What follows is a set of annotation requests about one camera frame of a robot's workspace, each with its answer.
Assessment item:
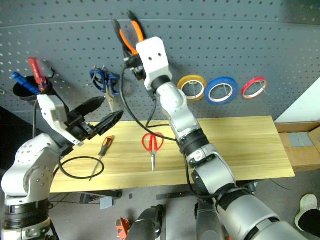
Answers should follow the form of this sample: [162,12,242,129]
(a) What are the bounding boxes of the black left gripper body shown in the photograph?
[64,110,99,142]

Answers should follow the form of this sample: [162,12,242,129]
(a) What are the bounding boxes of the orange black pliers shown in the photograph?
[111,10,147,57]

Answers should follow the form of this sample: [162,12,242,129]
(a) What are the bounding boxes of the red handled screwdriver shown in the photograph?
[27,57,49,92]

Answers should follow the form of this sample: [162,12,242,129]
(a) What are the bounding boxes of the dark rounded robot leg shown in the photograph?
[129,204,166,240]
[194,200,226,240]

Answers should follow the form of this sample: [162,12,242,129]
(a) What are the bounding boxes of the silver scissors hook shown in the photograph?
[86,64,107,87]

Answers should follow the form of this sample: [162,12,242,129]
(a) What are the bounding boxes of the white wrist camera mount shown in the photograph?
[135,36,174,91]
[36,94,85,147]

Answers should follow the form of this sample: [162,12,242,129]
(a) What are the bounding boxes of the orange red floor object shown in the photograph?
[114,217,132,240]

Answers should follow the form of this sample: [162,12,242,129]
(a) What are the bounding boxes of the white panel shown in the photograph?
[274,76,320,124]

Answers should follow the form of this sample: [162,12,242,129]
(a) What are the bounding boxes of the yellow tape roll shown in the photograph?
[177,73,208,102]

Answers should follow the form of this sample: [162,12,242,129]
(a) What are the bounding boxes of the brown cardboard box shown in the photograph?
[274,120,320,173]

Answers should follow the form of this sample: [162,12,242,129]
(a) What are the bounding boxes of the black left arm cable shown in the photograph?
[31,99,106,180]

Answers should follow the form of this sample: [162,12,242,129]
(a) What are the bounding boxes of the red handled scissors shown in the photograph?
[141,132,165,173]

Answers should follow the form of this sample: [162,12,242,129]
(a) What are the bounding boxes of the red tape roll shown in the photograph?
[240,76,268,101]

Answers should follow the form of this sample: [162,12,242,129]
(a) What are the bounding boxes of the black round tool cup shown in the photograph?
[12,75,55,103]

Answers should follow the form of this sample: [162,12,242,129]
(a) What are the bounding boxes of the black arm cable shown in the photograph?
[31,99,106,180]
[119,63,216,201]

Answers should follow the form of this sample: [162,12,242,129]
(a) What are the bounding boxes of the blue tape roll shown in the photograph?
[203,76,239,105]

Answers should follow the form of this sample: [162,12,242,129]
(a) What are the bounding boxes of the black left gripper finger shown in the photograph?
[91,109,125,138]
[74,96,107,118]

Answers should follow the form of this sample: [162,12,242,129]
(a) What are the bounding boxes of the black table frame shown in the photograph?
[49,181,258,204]

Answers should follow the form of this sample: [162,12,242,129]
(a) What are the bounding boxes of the blue handled screwdriver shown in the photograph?
[10,71,41,96]

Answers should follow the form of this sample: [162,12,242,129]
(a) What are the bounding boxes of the white shoe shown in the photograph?
[294,193,320,236]

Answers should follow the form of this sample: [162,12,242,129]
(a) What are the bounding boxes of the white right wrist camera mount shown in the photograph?
[135,36,174,91]

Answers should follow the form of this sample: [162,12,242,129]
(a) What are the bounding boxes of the grey pegboard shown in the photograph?
[0,0,320,127]

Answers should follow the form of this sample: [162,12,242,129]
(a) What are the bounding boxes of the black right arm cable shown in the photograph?
[119,63,216,201]

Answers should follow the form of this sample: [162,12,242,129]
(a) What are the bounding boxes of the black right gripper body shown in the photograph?
[123,53,146,83]

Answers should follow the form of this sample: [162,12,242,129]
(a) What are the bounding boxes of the blue handled scissors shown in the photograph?
[89,67,122,114]

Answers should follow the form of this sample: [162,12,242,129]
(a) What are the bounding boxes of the orange black screwdriver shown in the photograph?
[88,135,115,182]

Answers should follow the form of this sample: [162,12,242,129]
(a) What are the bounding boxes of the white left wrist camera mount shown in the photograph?
[36,94,85,147]

